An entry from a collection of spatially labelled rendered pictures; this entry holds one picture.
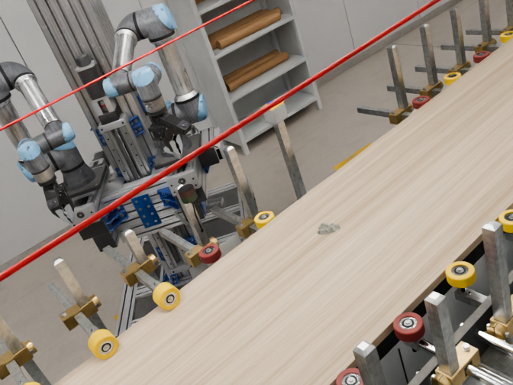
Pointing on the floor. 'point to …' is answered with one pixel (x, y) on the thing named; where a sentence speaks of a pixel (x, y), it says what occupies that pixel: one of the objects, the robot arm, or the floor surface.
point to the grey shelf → (188, 13)
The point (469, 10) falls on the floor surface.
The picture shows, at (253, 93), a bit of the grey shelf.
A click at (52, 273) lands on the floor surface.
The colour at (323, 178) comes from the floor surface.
